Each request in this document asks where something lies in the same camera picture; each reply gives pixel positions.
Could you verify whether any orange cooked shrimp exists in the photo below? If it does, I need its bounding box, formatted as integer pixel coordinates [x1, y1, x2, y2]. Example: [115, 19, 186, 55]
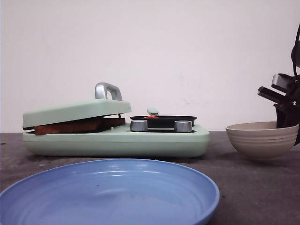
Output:
[143, 115, 158, 119]

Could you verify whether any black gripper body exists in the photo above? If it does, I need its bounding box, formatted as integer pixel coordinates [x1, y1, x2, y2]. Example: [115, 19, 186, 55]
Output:
[257, 86, 300, 110]

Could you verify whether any black frying pan green handle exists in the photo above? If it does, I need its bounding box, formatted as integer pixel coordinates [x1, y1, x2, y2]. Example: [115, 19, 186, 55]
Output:
[130, 108, 197, 128]

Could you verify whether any silver control knob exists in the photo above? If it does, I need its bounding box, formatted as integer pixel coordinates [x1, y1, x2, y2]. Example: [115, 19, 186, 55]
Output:
[130, 120, 148, 132]
[174, 120, 193, 133]

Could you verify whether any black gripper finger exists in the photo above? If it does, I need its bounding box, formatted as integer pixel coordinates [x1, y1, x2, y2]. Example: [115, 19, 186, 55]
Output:
[294, 128, 300, 146]
[274, 104, 300, 128]

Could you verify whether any right silver control knob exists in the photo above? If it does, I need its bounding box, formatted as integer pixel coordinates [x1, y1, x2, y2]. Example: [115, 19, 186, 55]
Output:
[174, 120, 193, 133]

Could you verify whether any mint green sandwich maker lid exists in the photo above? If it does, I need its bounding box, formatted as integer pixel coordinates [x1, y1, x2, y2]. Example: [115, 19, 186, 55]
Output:
[22, 82, 131, 130]

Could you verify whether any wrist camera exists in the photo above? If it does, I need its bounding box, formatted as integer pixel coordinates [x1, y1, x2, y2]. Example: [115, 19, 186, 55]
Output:
[271, 73, 296, 93]

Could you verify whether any left silver control knob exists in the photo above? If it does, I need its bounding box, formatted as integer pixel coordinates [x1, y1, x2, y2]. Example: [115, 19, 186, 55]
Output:
[130, 120, 148, 132]

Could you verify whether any blue plate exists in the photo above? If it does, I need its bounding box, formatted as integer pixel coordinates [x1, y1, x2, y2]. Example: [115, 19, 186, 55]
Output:
[0, 159, 220, 225]

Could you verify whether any beige ribbed bowl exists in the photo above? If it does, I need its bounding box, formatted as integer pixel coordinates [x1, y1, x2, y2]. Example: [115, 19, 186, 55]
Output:
[226, 121, 299, 160]

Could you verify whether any mint green breakfast maker base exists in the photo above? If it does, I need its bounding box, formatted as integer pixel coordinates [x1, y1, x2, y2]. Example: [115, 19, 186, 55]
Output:
[22, 123, 210, 158]

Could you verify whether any white bread slice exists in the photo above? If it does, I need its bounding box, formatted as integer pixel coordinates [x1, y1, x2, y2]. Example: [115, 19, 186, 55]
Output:
[34, 118, 105, 136]
[101, 118, 126, 128]

